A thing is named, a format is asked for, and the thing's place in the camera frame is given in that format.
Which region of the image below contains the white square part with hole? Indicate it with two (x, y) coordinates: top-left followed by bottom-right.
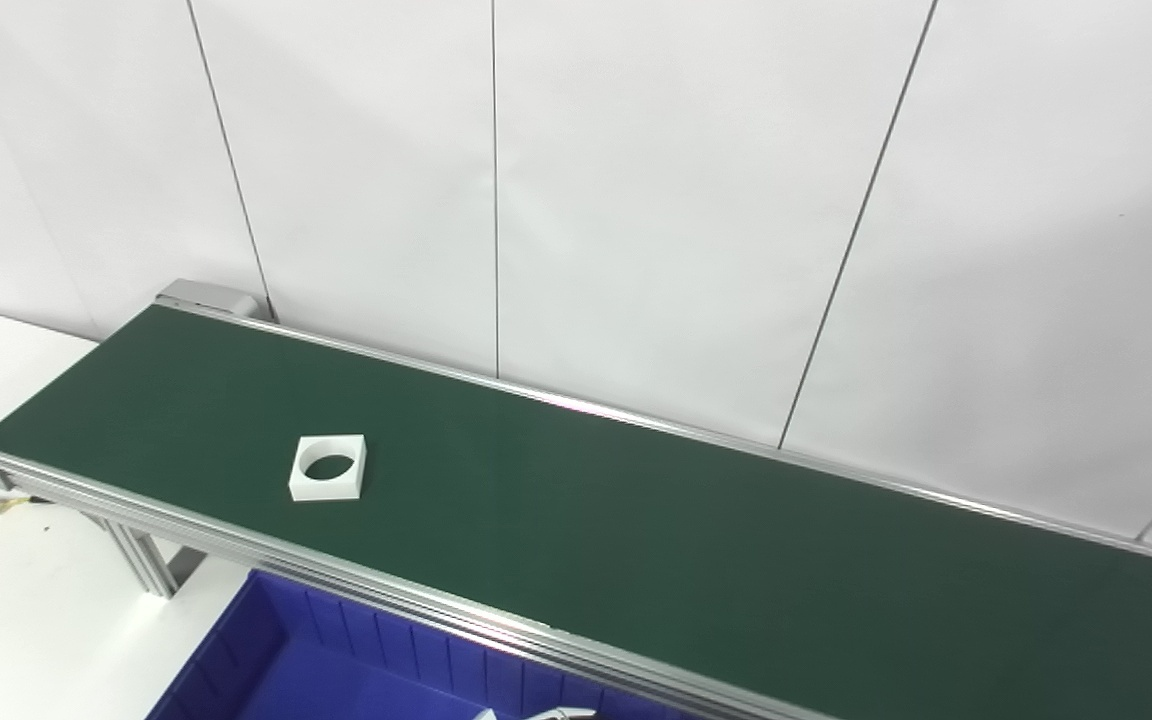
(288, 434), (368, 502)

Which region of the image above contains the green conveyor belt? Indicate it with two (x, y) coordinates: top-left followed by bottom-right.
(0, 280), (1152, 720)

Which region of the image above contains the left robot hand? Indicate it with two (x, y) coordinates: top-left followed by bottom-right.
(474, 706), (599, 720)

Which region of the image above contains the grey conveyor end housing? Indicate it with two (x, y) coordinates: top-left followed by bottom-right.
(156, 280), (263, 320)

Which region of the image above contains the aluminium conveyor leg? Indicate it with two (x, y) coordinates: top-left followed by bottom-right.
(76, 510), (207, 599)

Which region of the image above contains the blue plastic bin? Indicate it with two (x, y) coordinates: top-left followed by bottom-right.
(144, 570), (697, 720)

